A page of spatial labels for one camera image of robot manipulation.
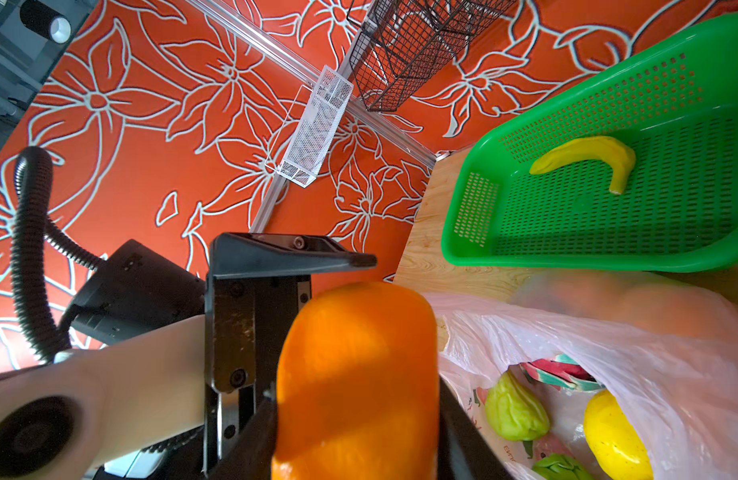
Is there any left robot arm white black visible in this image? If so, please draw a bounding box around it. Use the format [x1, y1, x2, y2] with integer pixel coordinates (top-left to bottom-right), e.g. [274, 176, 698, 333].
[0, 147, 204, 479]

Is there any green plastic basket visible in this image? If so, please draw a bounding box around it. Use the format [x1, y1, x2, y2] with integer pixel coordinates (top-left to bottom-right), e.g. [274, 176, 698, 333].
[442, 13, 738, 273]

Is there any green pear fruit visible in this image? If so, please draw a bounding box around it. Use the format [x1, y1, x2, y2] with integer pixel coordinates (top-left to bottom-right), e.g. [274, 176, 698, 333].
[485, 371, 551, 442]

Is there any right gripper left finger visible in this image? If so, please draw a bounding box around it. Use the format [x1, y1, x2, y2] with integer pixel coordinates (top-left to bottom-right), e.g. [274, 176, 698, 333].
[208, 398, 278, 480]

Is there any clear plastic wall bin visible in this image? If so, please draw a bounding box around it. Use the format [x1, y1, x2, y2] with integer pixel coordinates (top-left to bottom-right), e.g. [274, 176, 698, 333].
[278, 66, 354, 188]

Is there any black wire basket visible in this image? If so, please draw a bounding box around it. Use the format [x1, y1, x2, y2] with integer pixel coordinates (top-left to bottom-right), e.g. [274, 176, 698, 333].
[345, 1, 514, 113]

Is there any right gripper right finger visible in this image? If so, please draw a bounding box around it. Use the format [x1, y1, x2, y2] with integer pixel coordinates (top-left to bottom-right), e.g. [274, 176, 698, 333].
[437, 379, 513, 480]

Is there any pink plastic bag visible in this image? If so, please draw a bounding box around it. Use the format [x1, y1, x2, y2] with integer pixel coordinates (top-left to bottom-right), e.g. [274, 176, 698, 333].
[428, 271, 738, 479]

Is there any green lime fruit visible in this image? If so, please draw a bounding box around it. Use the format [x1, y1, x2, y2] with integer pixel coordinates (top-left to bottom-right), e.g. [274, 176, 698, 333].
[532, 454, 594, 480]

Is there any yellow banana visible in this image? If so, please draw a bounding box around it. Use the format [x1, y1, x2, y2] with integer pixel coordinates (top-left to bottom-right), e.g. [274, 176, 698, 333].
[530, 136, 637, 195]

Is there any orange fruit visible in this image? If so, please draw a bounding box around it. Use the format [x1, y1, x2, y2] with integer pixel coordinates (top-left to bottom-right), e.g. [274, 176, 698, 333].
[271, 282, 440, 479]

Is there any yellow lemon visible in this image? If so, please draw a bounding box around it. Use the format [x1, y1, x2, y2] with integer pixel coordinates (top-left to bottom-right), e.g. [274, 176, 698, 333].
[583, 390, 654, 480]

